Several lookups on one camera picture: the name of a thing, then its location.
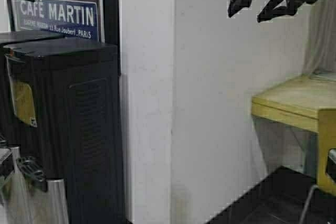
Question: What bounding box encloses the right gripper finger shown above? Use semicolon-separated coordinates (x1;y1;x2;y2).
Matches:
257;0;302;23
227;0;266;19

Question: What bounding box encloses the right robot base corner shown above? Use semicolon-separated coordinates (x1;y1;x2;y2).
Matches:
326;148;336;183

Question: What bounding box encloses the Cafe Martin poster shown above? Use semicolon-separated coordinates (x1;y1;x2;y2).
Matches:
10;0;105;42

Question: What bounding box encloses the long wooden counter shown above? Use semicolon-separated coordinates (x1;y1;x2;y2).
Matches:
251;75;335;133

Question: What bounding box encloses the black trash bin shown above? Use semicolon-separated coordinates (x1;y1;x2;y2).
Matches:
1;30;127;223

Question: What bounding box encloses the silver trash can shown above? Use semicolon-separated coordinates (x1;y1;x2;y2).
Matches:
1;146;70;223

